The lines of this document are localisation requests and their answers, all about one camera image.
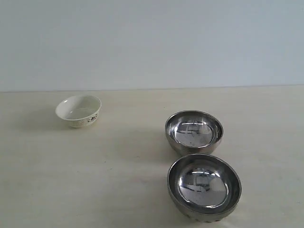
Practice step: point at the smooth stainless steel bowl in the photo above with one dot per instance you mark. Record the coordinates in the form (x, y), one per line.
(193, 131)

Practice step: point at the white floral ceramic bowl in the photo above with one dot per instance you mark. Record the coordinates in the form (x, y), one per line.
(79, 111)

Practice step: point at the ribbed stainless steel bowl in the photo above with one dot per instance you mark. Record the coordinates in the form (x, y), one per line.
(203, 187)

